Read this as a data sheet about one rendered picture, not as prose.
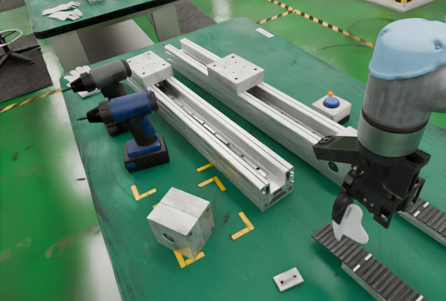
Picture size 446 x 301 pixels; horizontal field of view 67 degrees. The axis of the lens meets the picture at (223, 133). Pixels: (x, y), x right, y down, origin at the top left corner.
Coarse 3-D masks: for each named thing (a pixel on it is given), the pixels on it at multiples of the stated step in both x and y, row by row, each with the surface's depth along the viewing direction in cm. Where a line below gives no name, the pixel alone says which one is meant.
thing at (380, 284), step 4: (384, 272) 61; (388, 272) 61; (380, 276) 61; (384, 276) 61; (388, 276) 61; (392, 276) 60; (396, 276) 61; (376, 280) 60; (380, 280) 60; (384, 280) 60; (388, 280) 60; (392, 280) 60; (372, 284) 60; (376, 284) 60; (380, 284) 60; (384, 284) 60; (388, 284) 60; (376, 288) 59; (380, 288) 59; (384, 288) 59; (380, 292) 59
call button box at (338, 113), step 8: (328, 96) 99; (312, 104) 98; (320, 104) 97; (344, 104) 96; (320, 112) 96; (328, 112) 94; (336, 112) 93; (344, 112) 95; (336, 120) 95; (344, 120) 98
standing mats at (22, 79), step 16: (16, 0) 518; (192, 16) 383; (0, 48) 376; (16, 48) 371; (16, 64) 339; (32, 64) 335; (0, 80) 316; (16, 80) 312; (32, 80) 309; (48, 80) 305; (0, 96) 292; (16, 96) 291
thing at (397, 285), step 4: (396, 280) 60; (400, 280) 60; (392, 284) 59; (396, 284) 59; (400, 284) 59; (404, 284) 59; (388, 288) 59; (392, 288) 59; (396, 288) 59; (400, 288) 59; (404, 288) 59; (384, 292) 59; (388, 292) 58; (392, 292) 59; (396, 292) 58; (400, 292) 58; (384, 296) 58; (388, 296) 58; (392, 296) 58; (396, 296) 58; (388, 300) 58; (392, 300) 58
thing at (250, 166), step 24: (168, 96) 110; (192, 96) 103; (168, 120) 107; (192, 120) 94; (216, 120) 94; (192, 144) 98; (216, 144) 85; (240, 144) 88; (240, 168) 78; (264, 168) 83; (288, 168) 76; (264, 192) 75; (288, 192) 81
